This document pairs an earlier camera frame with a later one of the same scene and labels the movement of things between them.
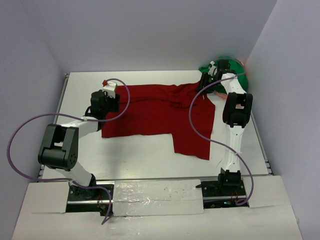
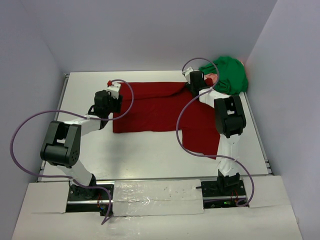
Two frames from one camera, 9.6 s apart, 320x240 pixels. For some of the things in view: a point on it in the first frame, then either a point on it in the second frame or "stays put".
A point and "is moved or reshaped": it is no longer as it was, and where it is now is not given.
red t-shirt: [179, 109] is moved or reshaped
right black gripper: [203, 81] → [189, 85]
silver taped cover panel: [146, 197] stays put
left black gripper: [115, 102] stays put
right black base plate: [216, 195] stays put
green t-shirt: [236, 66] stays put
